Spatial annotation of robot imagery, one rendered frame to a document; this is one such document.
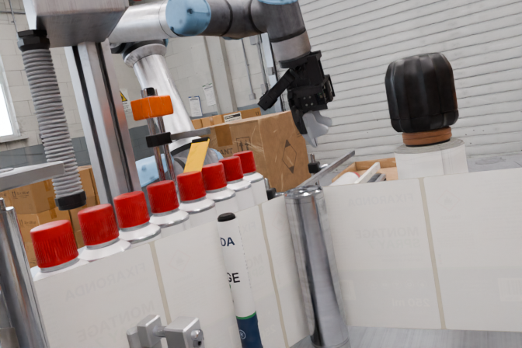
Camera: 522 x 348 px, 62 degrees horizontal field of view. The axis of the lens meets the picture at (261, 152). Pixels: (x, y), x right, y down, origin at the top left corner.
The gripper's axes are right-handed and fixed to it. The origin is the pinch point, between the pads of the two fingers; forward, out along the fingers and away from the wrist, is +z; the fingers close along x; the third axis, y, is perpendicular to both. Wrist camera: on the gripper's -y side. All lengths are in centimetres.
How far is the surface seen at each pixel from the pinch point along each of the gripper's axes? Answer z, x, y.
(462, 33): 88, 389, 23
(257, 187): -8.4, -31.8, 2.5
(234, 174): -13.2, -35.4, 2.0
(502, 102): 157, 362, 50
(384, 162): 43, 63, -1
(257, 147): 5.3, 12.0, -20.9
